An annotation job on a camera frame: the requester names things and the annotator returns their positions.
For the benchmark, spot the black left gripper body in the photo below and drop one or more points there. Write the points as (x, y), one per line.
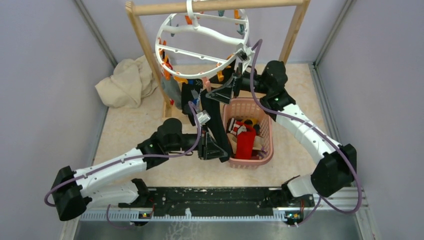
(203, 147)

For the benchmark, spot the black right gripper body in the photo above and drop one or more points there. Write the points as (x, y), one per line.
(239, 82)

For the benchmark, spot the plain red sock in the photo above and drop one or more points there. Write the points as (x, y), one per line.
(245, 142)

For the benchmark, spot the mustard yellow sock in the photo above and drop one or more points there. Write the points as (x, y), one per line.
(252, 122)

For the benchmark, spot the pink plastic laundry basket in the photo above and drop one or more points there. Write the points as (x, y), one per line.
(247, 108)

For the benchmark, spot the black patterned sport sock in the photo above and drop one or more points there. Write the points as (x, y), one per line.
(190, 93)

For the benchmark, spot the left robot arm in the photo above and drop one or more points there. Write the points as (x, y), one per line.
(75, 191)

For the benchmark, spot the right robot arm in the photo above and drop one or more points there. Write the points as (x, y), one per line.
(336, 164)

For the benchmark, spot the white round clip hanger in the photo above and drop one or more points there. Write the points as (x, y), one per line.
(205, 36)

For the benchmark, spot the orange plastic clip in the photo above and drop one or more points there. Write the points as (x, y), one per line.
(180, 79)

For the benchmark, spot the grey sock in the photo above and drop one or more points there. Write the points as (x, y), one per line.
(172, 89)

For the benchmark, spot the beige crumpled cloth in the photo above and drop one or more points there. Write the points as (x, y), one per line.
(132, 81)

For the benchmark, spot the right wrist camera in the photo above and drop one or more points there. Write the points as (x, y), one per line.
(245, 55)

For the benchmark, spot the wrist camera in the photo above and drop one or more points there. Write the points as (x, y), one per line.
(203, 117)
(245, 55)

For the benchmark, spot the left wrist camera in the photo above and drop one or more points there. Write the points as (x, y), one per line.
(203, 117)

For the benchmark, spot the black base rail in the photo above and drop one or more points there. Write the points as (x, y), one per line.
(218, 201)

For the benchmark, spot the wooden drying rack frame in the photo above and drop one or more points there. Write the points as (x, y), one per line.
(134, 12)

